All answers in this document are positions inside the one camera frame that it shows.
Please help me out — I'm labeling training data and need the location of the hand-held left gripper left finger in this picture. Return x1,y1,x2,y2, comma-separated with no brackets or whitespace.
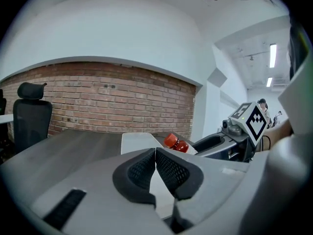
1,147,177,235

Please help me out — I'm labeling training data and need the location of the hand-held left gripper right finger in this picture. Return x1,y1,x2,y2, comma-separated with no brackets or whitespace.
156,147,270,235

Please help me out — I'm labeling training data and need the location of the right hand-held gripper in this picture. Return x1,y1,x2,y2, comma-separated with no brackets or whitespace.
192,101,268,163

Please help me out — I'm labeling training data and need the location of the red bottle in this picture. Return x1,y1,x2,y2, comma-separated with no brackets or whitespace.
163,133,191,154

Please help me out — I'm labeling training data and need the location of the white box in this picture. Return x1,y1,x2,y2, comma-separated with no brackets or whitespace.
121,132,199,219

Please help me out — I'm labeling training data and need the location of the person's right forearm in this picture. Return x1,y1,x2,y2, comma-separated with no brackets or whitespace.
263,118,294,142

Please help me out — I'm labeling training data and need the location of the dark grey table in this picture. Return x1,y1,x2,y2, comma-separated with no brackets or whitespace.
14,128,189,164

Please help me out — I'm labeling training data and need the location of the black mesh office chair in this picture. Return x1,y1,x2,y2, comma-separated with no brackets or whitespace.
12,82,53,154

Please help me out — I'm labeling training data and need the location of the white desk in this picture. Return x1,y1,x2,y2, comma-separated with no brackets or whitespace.
0,114,14,125

